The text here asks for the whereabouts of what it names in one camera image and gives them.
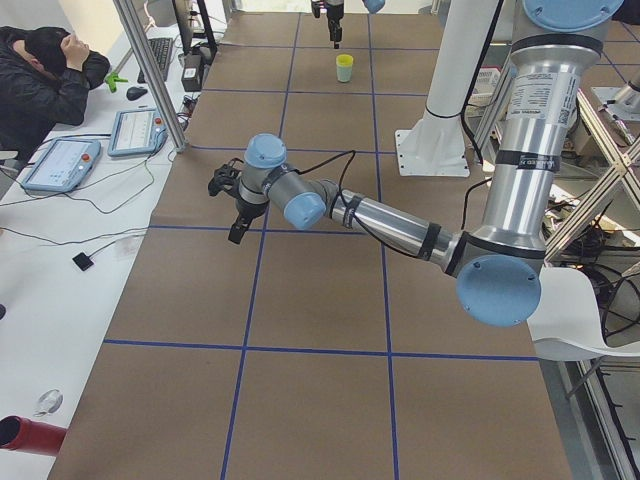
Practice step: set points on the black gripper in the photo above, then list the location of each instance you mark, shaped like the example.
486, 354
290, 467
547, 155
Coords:
333, 12
247, 208

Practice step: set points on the yellow plastic cup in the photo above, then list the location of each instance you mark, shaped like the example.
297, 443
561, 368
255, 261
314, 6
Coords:
344, 61

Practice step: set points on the green plastic cup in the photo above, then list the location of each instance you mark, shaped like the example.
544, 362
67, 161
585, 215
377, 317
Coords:
344, 73

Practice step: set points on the black computer monitor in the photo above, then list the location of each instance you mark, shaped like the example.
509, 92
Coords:
183, 15

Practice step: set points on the far blue teach pendant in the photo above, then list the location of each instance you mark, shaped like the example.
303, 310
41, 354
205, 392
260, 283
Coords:
137, 132

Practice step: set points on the blue teach pendant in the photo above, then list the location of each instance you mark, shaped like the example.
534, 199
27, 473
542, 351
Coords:
63, 166
137, 132

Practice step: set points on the black box with label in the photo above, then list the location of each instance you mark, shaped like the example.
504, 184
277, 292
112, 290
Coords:
192, 73

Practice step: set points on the small black square device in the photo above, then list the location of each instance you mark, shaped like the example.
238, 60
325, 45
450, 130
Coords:
83, 261

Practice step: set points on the black computer mouse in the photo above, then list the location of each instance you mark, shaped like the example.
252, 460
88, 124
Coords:
135, 92

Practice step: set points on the black keyboard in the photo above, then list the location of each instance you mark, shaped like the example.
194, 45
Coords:
161, 48

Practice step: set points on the near blue teach pendant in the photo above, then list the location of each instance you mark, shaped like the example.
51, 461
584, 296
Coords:
63, 166

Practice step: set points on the green plastic clamp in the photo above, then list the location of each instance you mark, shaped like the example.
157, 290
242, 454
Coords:
113, 80

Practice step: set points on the person in black jacket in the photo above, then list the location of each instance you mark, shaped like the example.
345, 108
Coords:
46, 76

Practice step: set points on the red fire extinguisher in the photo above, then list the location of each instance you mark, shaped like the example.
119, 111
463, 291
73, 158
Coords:
29, 436

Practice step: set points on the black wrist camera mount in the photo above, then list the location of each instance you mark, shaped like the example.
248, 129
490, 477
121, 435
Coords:
226, 179

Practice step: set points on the aluminium frame post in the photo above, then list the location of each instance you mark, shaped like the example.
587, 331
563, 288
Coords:
147, 63

